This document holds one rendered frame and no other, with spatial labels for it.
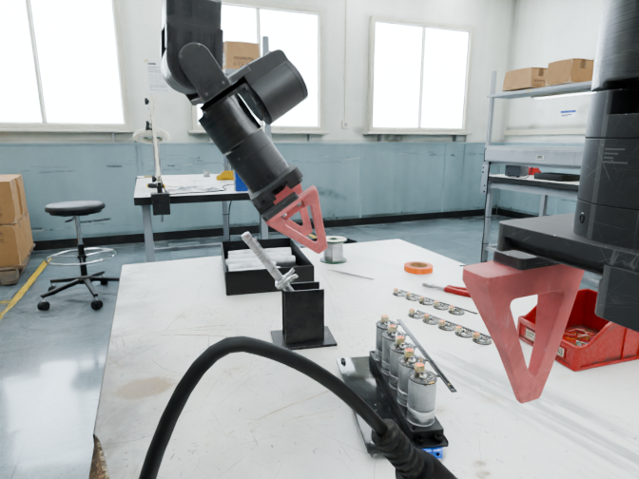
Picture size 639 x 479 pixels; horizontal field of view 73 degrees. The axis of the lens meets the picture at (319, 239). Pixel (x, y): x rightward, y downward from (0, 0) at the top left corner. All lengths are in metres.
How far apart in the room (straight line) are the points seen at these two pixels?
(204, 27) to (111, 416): 0.40
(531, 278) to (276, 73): 0.38
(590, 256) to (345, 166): 5.04
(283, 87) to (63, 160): 4.29
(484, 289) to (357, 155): 5.05
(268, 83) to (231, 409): 0.36
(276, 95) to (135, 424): 0.37
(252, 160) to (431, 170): 5.36
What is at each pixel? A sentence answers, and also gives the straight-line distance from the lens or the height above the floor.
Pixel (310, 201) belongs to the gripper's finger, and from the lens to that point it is 0.48.
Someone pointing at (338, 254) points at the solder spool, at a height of 0.77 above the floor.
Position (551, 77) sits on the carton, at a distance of 3.36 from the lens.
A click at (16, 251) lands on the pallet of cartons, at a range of 3.78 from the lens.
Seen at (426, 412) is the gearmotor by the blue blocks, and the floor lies 0.78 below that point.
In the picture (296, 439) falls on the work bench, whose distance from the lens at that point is 0.43.
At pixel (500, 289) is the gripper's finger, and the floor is 0.95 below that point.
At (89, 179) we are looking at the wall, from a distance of 4.73.
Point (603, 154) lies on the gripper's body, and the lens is 0.19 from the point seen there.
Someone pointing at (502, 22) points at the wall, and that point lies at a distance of 6.60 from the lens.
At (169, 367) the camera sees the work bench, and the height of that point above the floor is 0.75.
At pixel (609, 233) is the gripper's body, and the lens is 0.18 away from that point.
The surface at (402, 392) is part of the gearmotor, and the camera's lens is 0.44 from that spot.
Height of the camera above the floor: 1.02
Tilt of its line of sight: 13 degrees down
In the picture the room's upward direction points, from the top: straight up
